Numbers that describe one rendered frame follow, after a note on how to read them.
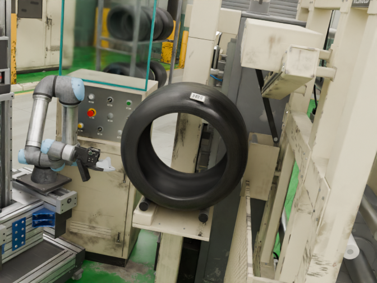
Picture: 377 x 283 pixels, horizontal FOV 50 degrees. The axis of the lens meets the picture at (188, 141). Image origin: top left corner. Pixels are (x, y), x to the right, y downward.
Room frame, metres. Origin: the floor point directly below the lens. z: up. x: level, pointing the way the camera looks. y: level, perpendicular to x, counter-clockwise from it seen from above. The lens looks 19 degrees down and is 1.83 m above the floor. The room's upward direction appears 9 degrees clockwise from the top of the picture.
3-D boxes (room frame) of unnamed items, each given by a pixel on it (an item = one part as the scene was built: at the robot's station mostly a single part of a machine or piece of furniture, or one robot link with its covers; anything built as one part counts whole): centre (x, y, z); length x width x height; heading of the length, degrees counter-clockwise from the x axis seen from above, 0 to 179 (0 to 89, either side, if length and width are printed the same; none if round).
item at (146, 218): (1.85, 0.15, 0.83); 0.36 x 0.09 x 0.06; 176
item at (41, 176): (2.16, 0.81, 0.77); 0.15 x 0.15 x 0.10
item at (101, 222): (2.60, 0.56, 0.63); 0.56 x 0.41 x 1.27; 86
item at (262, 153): (2.03, -0.39, 1.05); 0.20 x 0.15 x 0.30; 176
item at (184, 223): (1.84, 0.01, 0.80); 0.37 x 0.36 x 0.02; 86
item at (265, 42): (1.69, -0.28, 1.71); 0.61 x 0.25 x 0.15; 176
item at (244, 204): (1.59, -0.30, 0.65); 0.90 x 0.02 x 0.70; 176
